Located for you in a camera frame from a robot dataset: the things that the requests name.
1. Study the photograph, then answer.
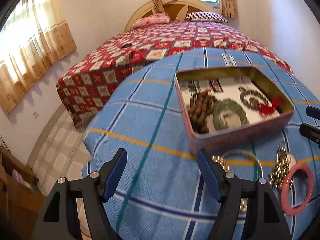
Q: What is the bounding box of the paper sheet in tin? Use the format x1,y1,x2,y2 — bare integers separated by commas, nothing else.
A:
179,77,280,133

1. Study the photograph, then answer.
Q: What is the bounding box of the blue plaid tablecloth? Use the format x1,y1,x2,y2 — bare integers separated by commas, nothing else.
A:
83,48,319,239

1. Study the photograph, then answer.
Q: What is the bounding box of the green jade bangle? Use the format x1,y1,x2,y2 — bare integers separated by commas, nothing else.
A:
213,99,249,131

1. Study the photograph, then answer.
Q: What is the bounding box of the gold pocket watch with chain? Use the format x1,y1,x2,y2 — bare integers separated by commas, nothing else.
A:
269,145,297,190

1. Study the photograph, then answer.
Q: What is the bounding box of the pink bangle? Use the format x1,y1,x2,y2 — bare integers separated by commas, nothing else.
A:
281,163,314,216

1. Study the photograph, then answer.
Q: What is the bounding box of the dark bead bracelet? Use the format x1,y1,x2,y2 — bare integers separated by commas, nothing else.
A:
238,86,272,112

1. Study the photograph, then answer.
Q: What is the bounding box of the plaid checked pillow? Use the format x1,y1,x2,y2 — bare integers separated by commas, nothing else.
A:
186,11,228,24

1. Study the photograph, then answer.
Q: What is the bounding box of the white wall socket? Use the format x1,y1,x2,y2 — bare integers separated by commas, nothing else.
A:
33,112,39,119

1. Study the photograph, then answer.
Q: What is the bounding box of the pink metal tin box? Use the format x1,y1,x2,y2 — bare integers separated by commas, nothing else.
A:
175,66,295,154

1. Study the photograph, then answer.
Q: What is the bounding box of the small black ring object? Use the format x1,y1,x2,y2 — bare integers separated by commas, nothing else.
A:
121,43,132,48

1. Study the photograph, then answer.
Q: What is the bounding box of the pink floral pillow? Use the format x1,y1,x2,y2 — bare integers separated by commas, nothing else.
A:
132,12,171,29

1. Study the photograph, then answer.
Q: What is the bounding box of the coin charm with red tassel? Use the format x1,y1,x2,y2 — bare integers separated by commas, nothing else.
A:
249,98,282,117

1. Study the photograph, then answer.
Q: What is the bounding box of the cream wooden headboard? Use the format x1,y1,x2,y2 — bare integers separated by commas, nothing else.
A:
124,0,222,32

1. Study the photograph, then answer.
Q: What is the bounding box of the brown wooden bead mala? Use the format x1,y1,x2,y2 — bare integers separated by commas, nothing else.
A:
188,90,221,134

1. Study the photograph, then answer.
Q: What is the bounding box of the left beige curtain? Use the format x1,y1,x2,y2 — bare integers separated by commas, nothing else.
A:
1,0,76,114

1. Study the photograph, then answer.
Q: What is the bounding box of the wooden side cabinet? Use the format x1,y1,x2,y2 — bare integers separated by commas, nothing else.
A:
1,146,46,239

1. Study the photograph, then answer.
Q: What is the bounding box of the thin silver bangle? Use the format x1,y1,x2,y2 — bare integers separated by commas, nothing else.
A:
221,149,264,178

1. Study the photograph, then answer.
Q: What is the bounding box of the red patterned bedspread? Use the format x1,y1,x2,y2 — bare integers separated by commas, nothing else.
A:
56,21,293,127

